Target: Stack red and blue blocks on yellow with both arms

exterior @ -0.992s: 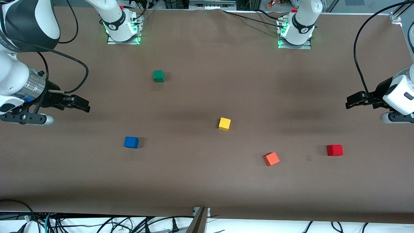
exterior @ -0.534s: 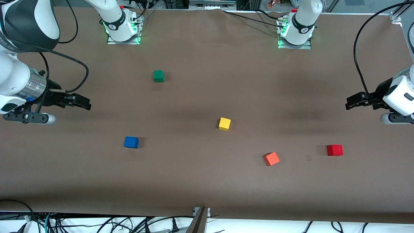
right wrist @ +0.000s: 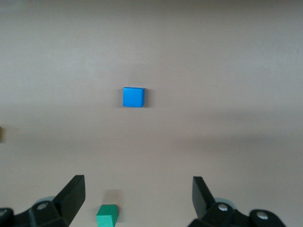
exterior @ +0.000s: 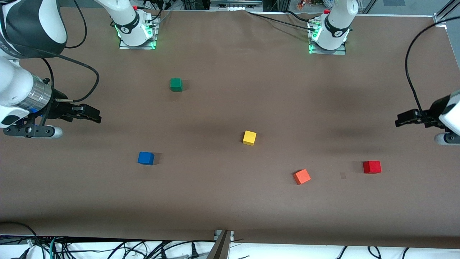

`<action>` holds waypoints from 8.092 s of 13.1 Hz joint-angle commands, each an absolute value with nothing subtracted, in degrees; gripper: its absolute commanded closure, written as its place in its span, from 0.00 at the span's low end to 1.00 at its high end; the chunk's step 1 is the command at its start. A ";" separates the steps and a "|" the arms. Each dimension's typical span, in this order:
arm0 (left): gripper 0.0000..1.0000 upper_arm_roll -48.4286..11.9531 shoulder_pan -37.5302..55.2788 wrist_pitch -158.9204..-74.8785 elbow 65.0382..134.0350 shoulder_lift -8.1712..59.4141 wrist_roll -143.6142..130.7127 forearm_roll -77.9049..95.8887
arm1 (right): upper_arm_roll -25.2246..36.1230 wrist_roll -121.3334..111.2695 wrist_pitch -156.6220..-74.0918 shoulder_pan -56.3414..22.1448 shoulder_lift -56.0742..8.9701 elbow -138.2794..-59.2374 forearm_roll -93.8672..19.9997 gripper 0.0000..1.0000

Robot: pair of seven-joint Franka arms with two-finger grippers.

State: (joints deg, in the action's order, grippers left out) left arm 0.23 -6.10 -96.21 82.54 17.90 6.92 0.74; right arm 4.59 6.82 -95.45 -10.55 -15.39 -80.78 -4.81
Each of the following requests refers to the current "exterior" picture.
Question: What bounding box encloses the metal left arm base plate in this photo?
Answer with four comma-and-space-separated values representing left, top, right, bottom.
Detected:
308, 20, 347, 55

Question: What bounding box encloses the black power cable with plug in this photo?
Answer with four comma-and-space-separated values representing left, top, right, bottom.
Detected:
158, 240, 216, 259

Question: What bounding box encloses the orange cube block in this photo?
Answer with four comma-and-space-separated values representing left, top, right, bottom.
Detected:
293, 169, 312, 185

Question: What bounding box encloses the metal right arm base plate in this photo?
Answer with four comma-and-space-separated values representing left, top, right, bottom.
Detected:
119, 13, 159, 50

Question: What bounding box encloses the blue cube block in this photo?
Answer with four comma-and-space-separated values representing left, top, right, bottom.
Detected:
138, 151, 155, 166

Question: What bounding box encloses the brown table cover sheet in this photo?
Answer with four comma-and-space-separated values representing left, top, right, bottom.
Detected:
0, 6, 460, 249

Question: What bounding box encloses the metal table edge bracket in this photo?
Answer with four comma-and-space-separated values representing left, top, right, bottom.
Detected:
206, 230, 234, 259

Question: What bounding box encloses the aluminium frame rail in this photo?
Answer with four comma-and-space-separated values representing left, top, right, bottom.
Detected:
432, 0, 460, 26

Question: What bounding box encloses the red cube block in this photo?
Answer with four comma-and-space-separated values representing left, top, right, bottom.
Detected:
363, 160, 382, 174

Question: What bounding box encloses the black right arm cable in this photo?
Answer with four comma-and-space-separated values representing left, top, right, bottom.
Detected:
64, 0, 88, 49

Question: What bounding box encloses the black left base cable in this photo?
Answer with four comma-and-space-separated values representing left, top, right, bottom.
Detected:
246, 10, 318, 32

